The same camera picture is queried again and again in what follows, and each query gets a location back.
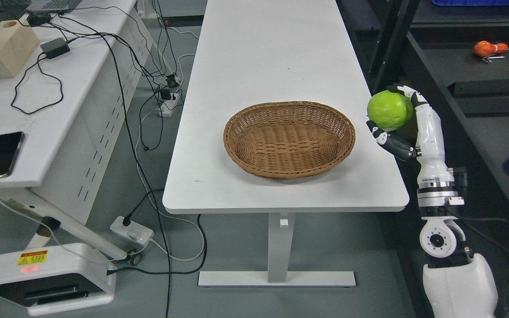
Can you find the white standing desk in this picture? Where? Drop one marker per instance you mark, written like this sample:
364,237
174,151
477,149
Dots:
259,51

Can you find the orange toy fruit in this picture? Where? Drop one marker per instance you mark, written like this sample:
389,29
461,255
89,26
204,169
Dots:
485,49

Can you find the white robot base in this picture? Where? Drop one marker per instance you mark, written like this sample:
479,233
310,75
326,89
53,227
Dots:
66,266

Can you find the black power adapter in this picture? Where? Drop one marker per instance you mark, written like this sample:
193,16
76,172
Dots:
55,48

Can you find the white robot forearm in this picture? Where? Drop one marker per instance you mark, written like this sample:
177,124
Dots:
458,282

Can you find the brown wicker basket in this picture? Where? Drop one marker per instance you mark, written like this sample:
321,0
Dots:
288,140

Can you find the white power strip far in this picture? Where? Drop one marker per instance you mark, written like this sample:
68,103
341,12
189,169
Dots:
168,105

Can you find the white side desk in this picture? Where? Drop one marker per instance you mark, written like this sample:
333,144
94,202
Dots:
71,108

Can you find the white power strip near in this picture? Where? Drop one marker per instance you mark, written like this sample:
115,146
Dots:
132,230

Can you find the laptop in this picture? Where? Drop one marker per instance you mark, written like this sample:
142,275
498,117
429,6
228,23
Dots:
52,6

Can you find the wooden block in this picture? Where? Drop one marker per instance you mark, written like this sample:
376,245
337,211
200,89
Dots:
17,43

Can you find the black smartphone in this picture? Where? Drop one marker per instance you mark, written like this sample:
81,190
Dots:
10,145

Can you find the white power strip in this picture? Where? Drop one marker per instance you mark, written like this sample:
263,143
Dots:
132,230
168,105

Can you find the green apple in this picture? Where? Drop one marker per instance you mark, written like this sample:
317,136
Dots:
389,110

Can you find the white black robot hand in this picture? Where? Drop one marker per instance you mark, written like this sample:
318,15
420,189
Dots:
429,149

